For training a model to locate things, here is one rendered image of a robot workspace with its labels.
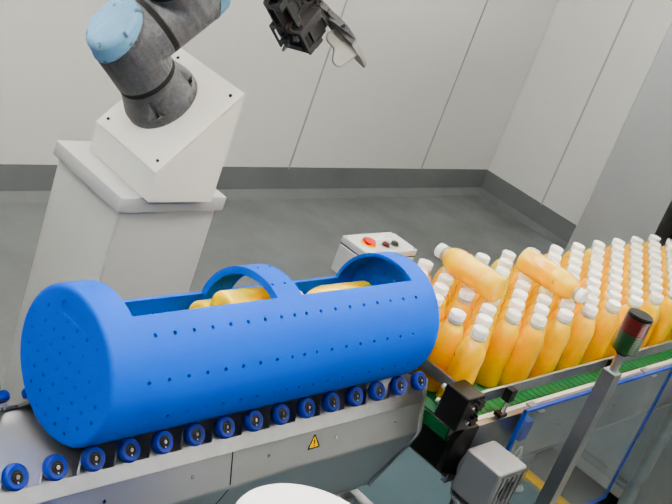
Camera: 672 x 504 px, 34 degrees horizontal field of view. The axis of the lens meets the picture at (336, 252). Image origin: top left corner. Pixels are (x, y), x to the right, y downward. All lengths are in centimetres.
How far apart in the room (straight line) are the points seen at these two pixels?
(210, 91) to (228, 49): 279
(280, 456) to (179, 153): 77
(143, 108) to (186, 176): 19
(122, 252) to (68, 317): 82
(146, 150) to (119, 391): 95
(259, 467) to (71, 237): 88
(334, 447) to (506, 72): 501
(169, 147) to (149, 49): 24
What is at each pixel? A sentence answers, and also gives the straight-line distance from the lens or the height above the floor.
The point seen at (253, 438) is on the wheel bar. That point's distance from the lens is 219.
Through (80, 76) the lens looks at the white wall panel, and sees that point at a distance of 506.
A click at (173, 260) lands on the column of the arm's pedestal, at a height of 91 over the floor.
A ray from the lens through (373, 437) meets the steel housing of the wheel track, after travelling 248.
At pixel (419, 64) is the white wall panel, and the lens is 648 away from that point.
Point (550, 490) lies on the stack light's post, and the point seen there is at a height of 74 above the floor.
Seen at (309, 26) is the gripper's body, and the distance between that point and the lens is 184.
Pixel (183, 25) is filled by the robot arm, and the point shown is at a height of 151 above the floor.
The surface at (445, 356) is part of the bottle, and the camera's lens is 261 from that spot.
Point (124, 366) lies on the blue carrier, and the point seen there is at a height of 117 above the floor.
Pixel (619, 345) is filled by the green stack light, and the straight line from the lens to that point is 265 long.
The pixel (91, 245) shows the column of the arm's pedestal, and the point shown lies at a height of 93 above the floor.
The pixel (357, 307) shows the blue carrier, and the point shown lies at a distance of 220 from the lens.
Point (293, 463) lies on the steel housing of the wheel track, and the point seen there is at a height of 85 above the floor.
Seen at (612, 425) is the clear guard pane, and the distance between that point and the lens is 321.
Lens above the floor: 211
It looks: 22 degrees down
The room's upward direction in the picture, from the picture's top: 21 degrees clockwise
